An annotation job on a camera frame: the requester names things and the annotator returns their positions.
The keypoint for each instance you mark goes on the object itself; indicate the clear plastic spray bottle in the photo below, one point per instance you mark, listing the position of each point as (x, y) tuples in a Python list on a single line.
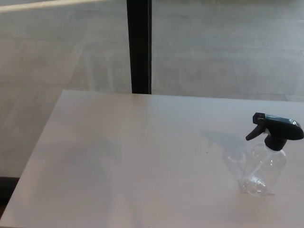
[(261, 171)]

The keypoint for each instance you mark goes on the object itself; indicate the black trigger spray lid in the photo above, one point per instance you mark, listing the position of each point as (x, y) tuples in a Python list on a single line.
[(282, 129)]

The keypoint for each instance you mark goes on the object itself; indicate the black vertical window post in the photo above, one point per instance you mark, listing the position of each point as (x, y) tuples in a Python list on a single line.
[(139, 47)]

